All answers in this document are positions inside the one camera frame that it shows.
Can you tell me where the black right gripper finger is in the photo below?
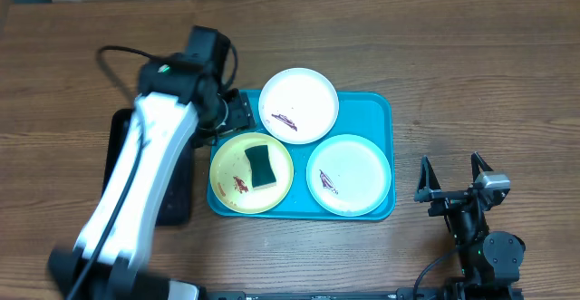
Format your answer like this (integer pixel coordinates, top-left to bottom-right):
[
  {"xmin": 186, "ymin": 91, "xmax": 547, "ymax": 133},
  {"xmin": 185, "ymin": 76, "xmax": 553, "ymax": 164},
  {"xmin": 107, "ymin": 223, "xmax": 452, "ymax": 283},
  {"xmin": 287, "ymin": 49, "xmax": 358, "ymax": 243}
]
[
  {"xmin": 470, "ymin": 151, "xmax": 493, "ymax": 181},
  {"xmin": 416, "ymin": 156, "xmax": 440, "ymax": 200}
]

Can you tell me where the white plate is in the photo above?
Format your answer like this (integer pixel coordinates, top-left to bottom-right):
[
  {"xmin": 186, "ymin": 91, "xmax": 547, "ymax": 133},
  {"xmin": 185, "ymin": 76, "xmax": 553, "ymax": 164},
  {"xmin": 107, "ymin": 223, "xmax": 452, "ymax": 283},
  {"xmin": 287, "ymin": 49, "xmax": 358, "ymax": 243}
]
[{"xmin": 257, "ymin": 68, "xmax": 339, "ymax": 144}]

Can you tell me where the yellow green plate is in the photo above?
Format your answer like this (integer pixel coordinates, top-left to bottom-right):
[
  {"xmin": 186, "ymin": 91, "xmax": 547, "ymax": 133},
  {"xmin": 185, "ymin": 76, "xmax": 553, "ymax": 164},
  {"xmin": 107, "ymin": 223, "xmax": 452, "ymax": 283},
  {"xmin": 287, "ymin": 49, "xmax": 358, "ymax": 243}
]
[{"xmin": 209, "ymin": 132, "xmax": 295, "ymax": 215}]

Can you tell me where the green pink sponge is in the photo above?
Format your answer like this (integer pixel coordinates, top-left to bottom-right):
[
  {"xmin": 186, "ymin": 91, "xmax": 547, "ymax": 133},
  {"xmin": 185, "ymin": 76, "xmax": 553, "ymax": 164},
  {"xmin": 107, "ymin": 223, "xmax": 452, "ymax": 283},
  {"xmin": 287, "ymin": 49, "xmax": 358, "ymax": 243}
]
[{"xmin": 245, "ymin": 144, "xmax": 276, "ymax": 190}]

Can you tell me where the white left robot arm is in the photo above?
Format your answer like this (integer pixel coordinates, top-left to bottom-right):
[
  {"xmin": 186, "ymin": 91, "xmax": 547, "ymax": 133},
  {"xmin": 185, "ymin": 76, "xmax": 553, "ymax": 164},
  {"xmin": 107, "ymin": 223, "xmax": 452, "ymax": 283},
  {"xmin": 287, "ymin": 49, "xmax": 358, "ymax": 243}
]
[{"xmin": 47, "ymin": 47, "xmax": 247, "ymax": 299}]

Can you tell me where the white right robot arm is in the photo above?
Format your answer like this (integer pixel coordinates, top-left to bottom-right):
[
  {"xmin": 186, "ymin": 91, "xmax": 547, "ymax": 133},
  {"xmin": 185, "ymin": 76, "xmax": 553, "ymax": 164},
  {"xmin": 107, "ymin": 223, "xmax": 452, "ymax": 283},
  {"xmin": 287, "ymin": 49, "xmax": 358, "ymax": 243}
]
[{"xmin": 411, "ymin": 152, "xmax": 526, "ymax": 299}]

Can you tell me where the teal serving tray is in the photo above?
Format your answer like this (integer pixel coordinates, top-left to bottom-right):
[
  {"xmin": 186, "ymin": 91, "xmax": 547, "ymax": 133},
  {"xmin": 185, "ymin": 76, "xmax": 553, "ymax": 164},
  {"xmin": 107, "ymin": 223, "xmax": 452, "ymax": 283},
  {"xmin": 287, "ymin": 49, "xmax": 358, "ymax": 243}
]
[{"xmin": 258, "ymin": 92, "xmax": 396, "ymax": 221}]

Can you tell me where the black water tray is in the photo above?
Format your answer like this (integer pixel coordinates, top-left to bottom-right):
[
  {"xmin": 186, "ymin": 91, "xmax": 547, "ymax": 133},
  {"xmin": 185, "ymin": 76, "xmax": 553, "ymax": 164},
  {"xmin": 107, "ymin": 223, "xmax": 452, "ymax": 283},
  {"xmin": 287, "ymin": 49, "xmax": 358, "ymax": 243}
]
[{"xmin": 101, "ymin": 109, "xmax": 194, "ymax": 227}]

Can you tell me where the light blue plate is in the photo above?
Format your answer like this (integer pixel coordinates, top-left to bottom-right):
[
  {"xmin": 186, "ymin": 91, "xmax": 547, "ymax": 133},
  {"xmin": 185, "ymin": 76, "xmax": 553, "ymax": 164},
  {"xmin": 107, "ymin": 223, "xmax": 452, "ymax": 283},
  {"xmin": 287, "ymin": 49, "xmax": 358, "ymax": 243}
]
[{"xmin": 305, "ymin": 134, "xmax": 393, "ymax": 218}]

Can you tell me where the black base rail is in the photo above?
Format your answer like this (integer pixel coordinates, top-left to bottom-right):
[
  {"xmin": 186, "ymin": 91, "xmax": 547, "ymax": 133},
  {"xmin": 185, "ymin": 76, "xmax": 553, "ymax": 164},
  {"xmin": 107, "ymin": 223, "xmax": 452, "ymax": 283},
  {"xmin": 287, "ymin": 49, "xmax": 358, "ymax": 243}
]
[{"xmin": 199, "ymin": 287, "xmax": 449, "ymax": 300}]

